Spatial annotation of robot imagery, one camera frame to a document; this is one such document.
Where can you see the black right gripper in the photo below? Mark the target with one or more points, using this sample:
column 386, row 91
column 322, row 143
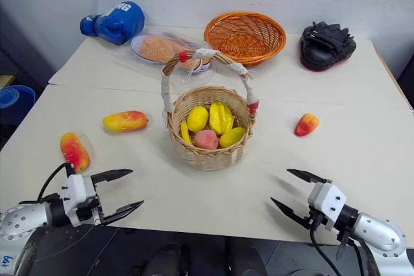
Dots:
column 316, row 219

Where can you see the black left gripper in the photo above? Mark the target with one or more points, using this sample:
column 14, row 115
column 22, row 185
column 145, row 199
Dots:
column 88, row 212

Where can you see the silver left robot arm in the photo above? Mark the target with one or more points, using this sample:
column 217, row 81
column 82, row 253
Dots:
column 20, row 220

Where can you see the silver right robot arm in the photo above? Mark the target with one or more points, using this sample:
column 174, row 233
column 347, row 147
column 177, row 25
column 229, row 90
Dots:
column 378, row 233

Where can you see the orange woven bowl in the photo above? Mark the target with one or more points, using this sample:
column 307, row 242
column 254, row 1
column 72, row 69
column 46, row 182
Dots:
column 245, row 37

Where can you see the plump red-yellow toy mango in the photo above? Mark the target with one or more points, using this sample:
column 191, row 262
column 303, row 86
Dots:
column 74, row 151

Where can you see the small red-yellow toy mango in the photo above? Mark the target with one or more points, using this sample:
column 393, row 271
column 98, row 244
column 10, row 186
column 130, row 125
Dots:
column 306, row 124

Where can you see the long yellow-red toy mango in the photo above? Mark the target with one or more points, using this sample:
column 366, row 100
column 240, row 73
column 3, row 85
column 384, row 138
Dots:
column 125, row 121

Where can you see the yellow toy mango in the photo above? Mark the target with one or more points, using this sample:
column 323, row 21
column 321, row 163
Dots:
column 233, row 136

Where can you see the yellow toy banana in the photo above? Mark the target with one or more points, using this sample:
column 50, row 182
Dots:
column 185, row 133

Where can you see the pink toy peach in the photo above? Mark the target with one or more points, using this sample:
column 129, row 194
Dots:
column 205, row 139

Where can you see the yellow toy lemon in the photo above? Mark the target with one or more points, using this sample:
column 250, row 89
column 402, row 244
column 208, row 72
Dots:
column 197, row 118

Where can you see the yellow toy starfruit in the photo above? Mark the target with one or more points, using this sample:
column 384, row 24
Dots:
column 220, row 117

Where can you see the plastic-wrapped plate with orange print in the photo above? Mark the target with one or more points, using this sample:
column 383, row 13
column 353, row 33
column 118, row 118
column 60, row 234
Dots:
column 154, row 48

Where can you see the black boxing focus mitt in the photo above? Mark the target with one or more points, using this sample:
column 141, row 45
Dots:
column 326, row 48

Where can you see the blue boxing glove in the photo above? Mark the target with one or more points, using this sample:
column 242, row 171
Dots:
column 113, row 22

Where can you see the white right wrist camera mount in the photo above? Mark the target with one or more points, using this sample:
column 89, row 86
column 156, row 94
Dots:
column 326, row 199

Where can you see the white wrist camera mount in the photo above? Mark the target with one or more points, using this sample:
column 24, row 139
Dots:
column 326, row 199
column 76, row 186

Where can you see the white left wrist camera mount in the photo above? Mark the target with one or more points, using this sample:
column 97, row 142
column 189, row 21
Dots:
column 76, row 186

